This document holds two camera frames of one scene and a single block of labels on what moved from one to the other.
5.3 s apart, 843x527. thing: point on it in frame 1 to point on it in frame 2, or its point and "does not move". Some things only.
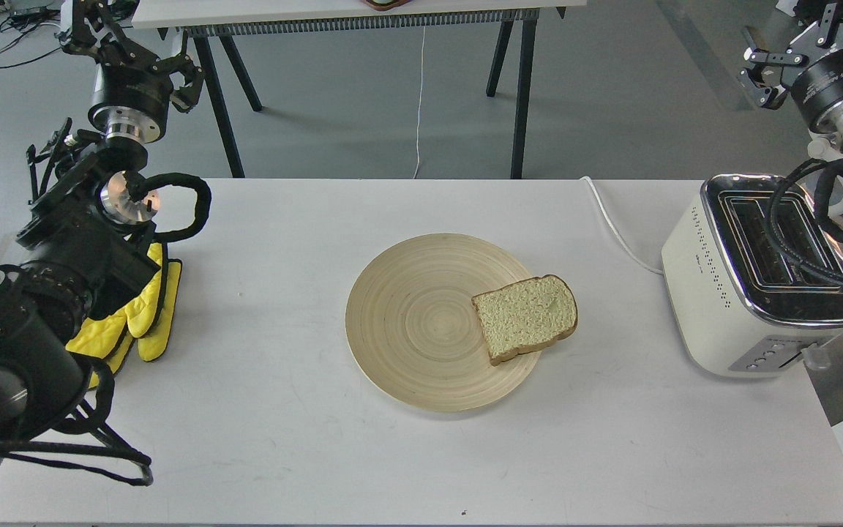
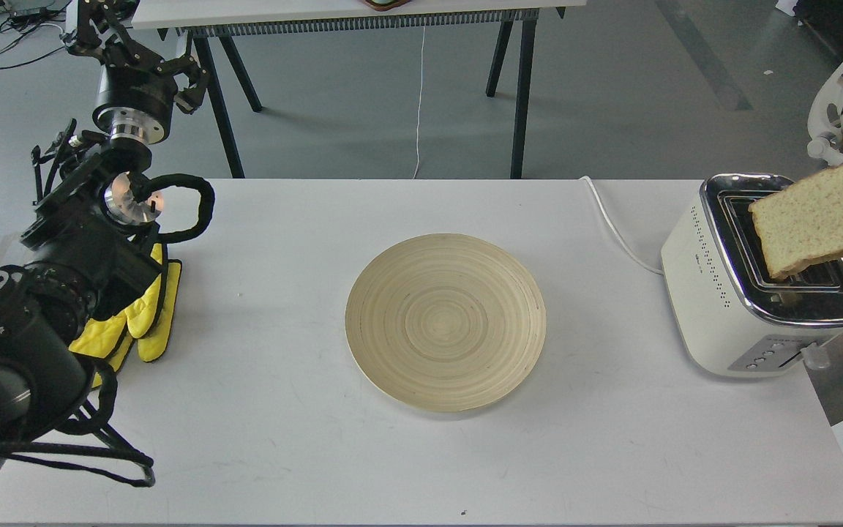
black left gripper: [128, 77] does not move
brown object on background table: [386, 5] does not move
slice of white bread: [525, 315] to [818, 217]
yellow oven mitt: [147, 314] does not move
